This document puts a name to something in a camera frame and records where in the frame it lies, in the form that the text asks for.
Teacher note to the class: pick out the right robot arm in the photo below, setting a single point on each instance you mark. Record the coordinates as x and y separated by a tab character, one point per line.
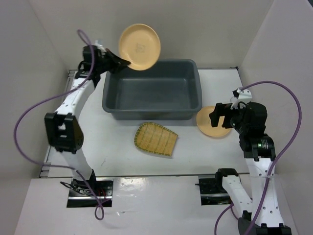
259	213

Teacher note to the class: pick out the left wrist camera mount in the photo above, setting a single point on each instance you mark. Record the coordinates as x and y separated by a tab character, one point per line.
98	43

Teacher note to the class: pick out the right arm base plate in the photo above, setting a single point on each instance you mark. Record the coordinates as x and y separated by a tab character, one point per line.
210	193

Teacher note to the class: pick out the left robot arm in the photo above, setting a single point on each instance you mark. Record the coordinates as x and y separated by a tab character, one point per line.
62	127

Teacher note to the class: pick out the grey plastic bin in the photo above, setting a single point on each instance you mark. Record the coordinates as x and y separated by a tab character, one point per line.
169	90

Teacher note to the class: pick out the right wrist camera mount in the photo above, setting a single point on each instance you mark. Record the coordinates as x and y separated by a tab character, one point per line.
240	96

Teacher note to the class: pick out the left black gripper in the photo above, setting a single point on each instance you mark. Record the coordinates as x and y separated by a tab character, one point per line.
119	63

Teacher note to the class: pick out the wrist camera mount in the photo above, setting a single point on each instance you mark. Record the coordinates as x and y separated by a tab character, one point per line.
98	43
240	96

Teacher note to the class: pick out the tan plate with bear logo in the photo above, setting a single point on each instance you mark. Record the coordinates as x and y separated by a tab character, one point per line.
140	45

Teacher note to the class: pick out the woven bamboo tray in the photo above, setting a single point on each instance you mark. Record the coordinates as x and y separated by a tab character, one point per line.
155	138

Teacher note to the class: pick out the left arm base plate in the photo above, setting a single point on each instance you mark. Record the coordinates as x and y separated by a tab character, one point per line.
81	196

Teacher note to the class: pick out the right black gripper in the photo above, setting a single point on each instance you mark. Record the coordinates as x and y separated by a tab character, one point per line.
221	109

